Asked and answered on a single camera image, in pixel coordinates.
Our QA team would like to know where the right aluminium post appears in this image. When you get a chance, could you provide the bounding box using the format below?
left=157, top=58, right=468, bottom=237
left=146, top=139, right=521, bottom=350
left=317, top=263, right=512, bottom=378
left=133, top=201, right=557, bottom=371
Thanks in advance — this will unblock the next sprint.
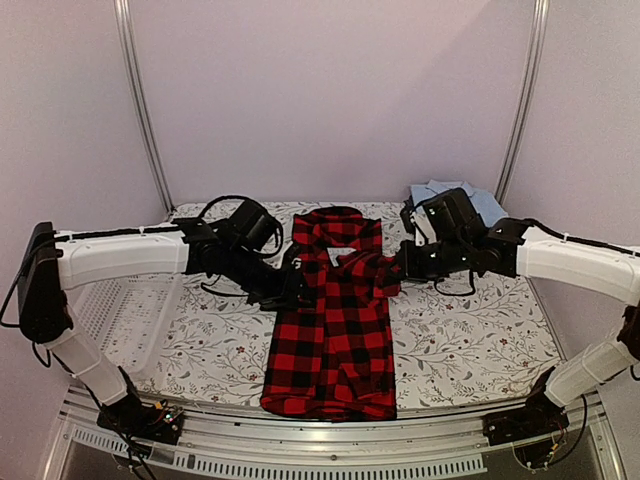
left=494, top=0, right=551, bottom=205

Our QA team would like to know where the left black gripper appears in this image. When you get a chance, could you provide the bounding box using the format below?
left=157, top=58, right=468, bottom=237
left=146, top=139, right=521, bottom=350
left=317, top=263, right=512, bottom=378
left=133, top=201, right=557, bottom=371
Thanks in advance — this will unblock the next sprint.
left=225, top=246, right=318, bottom=314

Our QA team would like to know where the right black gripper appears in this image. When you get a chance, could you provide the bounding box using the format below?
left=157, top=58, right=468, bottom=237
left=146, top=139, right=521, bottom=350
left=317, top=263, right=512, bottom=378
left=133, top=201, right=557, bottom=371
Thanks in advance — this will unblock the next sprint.
left=384, top=236, right=470, bottom=285

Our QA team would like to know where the red black plaid shirt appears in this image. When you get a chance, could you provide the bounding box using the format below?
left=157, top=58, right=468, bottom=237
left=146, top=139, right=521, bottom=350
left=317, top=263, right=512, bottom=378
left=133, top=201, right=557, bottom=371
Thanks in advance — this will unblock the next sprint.
left=260, top=206, right=401, bottom=422

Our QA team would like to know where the aluminium post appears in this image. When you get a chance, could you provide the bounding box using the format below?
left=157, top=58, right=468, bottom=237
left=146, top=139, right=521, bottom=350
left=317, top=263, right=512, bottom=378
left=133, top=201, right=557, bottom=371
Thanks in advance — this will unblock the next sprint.
left=113, top=0, right=175, bottom=214
left=494, top=0, right=551, bottom=205

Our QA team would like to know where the aluminium front rail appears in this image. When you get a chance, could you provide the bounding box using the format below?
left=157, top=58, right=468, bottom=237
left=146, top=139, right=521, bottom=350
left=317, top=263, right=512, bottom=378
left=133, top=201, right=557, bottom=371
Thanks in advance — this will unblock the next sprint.
left=39, top=386, right=632, bottom=479

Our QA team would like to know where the floral table cloth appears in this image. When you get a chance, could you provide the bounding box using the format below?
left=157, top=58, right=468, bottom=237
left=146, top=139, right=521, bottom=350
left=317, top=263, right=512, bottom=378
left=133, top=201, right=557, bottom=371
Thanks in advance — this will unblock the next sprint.
left=98, top=201, right=569, bottom=412

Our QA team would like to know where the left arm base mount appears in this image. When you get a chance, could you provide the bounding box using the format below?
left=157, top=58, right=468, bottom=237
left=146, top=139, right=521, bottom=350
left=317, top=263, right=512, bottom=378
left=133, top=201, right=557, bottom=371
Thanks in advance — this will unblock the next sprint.
left=97, top=396, right=184, bottom=445

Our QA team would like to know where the white plastic basket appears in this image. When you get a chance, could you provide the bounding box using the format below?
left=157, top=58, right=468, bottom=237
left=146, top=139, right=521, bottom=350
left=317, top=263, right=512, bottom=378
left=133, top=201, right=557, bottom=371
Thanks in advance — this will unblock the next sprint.
left=74, top=274, right=182, bottom=380

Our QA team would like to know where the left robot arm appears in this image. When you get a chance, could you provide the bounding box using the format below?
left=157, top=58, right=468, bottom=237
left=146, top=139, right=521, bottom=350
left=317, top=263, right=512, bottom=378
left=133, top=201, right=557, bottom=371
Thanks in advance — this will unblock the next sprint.
left=1, top=195, right=314, bottom=434

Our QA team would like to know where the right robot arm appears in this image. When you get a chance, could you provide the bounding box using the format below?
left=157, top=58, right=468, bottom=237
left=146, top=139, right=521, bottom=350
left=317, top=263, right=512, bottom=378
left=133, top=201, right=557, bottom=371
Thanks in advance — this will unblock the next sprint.
left=395, top=188, right=639, bottom=436

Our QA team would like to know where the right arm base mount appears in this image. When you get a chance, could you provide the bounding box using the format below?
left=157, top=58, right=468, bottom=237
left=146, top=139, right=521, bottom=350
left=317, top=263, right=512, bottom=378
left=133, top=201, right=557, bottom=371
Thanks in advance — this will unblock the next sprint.
left=482, top=386, right=569, bottom=470

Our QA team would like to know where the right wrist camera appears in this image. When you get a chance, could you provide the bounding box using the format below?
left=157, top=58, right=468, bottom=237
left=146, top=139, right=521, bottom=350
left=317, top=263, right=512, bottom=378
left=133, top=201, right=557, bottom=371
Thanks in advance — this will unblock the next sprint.
left=400, top=201, right=436, bottom=247

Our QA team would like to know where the light blue folded shirt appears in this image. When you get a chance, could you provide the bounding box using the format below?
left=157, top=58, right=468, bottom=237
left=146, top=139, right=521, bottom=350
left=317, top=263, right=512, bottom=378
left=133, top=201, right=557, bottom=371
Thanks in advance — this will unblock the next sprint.
left=409, top=180, right=508, bottom=227

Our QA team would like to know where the left aluminium post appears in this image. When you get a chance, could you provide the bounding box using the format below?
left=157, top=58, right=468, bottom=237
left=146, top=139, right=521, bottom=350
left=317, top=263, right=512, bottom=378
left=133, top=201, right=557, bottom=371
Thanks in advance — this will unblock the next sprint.
left=113, top=0, right=175, bottom=214

